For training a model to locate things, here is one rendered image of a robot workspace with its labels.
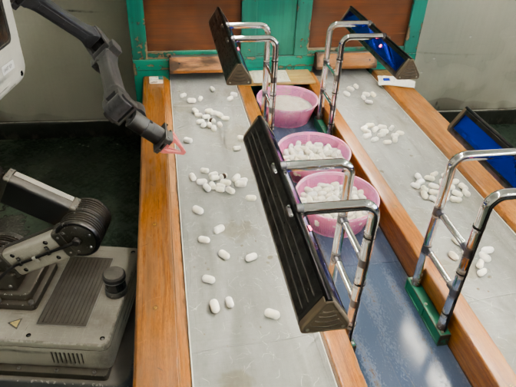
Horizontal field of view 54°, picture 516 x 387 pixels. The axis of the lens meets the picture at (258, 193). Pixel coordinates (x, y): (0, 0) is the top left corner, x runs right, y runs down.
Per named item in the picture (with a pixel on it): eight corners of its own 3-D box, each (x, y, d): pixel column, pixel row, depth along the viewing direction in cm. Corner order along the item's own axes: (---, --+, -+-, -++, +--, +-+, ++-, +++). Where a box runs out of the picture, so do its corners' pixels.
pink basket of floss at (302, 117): (293, 138, 206) (295, 117, 201) (243, 118, 219) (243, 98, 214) (327, 116, 224) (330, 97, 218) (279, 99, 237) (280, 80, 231)
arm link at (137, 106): (102, 115, 147) (123, 95, 145) (103, 100, 156) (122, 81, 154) (133, 140, 153) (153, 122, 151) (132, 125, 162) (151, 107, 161)
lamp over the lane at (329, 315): (300, 335, 79) (304, 303, 75) (243, 140, 129) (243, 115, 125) (348, 330, 80) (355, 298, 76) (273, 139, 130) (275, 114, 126)
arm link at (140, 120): (122, 127, 149) (133, 113, 147) (122, 117, 154) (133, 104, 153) (142, 140, 152) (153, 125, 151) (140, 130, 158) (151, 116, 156)
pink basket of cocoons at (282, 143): (302, 200, 171) (305, 176, 166) (261, 163, 190) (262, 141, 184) (362, 180, 183) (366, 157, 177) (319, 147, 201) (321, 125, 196)
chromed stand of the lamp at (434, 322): (436, 346, 123) (492, 198, 98) (403, 287, 139) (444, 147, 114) (507, 337, 126) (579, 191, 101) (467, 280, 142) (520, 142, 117)
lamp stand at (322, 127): (326, 147, 201) (341, 35, 175) (313, 124, 217) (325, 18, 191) (371, 145, 204) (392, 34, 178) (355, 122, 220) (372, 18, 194)
